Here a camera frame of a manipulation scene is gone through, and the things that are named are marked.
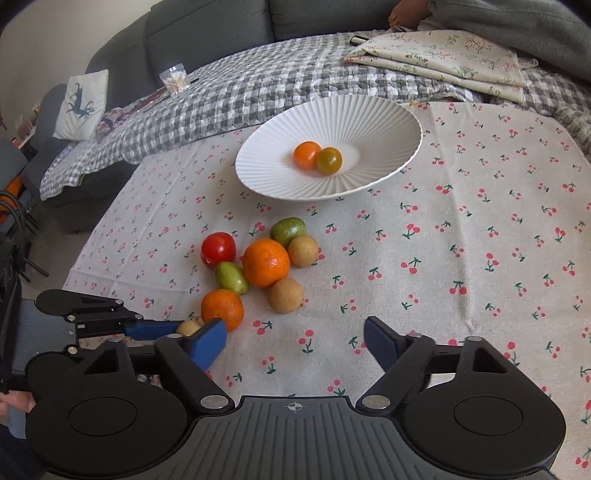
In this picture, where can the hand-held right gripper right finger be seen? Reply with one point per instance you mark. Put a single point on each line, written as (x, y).
(381, 339)

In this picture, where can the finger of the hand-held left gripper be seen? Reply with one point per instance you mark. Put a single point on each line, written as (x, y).
(147, 330)

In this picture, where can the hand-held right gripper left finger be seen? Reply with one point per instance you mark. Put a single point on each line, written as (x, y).
(210, 340)

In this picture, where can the tan longan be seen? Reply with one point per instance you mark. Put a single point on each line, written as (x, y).
(187, 327)
(303, 250)
(286, 296)

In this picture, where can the small orange mandarin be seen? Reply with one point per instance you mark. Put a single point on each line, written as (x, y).
(222, 309)

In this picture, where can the light green jujube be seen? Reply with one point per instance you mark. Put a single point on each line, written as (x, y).
(231, 277)

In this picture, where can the red tomato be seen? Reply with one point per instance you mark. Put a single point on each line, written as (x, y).
(218, 249)

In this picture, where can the large orange mandarin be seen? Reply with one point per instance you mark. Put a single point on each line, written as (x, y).
(266, 263)

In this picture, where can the dark green jujube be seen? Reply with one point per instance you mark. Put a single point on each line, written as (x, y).
(287, 230)

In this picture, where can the white ribbed plate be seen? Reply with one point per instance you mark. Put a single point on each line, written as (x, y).
(346, 120)

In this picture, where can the person's left hand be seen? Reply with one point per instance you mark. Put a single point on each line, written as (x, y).
(16, 401)

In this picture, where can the cherry print cloth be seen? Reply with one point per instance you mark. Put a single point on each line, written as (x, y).
(461, 230)

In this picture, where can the green-brown cherry tomato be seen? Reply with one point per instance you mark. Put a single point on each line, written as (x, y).
(330, 160)

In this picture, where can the white deer print pillow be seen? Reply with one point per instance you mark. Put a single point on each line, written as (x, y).
(81, 106)

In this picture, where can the orange cherry tomato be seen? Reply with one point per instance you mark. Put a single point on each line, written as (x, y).
(306, 154)

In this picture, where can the dark red patterned pouch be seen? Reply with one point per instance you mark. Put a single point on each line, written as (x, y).
(115, 116)

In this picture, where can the clear cotton swab box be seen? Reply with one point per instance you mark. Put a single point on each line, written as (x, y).
(174, 81)

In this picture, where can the grey checked blanket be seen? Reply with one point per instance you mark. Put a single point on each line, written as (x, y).
(258, 87)

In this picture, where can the cream floral cloth bag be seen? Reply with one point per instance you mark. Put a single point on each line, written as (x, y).
(438, 55)

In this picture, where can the dark grey sofa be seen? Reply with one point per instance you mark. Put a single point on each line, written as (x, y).
(207, 27)

